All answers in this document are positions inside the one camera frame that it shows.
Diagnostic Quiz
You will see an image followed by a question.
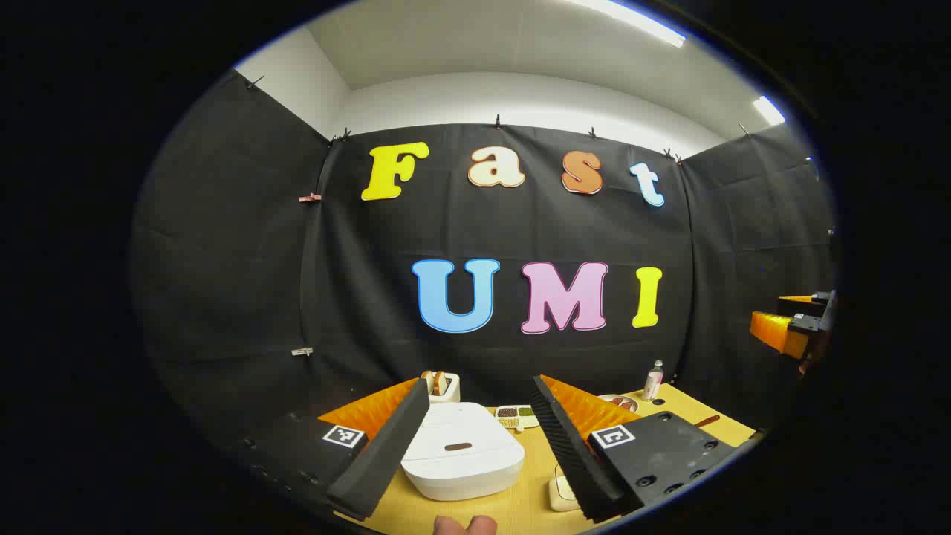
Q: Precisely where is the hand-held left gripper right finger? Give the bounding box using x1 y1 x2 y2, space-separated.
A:
529 374 740 522

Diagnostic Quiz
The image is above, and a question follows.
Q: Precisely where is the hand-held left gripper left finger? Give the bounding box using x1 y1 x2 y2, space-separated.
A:
236 377 432 521

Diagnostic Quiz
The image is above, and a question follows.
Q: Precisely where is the white rice cooker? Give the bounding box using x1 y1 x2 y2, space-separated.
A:
401 402 526 502

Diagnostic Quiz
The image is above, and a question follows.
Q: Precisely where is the white divided condiment tray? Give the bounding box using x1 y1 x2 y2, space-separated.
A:
495 405 540 432

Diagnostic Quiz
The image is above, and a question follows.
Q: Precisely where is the white toaster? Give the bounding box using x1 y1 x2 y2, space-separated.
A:
423 372 461 404

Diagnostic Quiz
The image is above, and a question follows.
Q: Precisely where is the small ceiling light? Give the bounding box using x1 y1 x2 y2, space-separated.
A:
752 95 786 126

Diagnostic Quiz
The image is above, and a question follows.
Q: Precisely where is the black backdrop cloth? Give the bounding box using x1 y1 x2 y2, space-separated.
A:
130 71 840 454

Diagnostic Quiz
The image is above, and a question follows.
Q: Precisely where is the long ceiling light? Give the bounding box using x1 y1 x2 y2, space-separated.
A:
565 0 688 48

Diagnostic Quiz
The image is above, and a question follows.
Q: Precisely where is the row of black cloth clips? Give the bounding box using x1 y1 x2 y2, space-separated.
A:
249 74 751 164

